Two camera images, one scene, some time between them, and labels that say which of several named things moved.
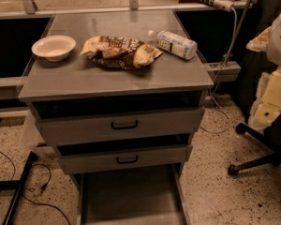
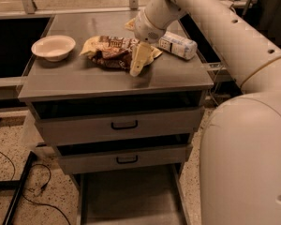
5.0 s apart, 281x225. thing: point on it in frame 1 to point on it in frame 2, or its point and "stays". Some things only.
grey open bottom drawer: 138,196 stays
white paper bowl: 53,48 stays
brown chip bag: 121,53 stays
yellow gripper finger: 259,42 to 144,52
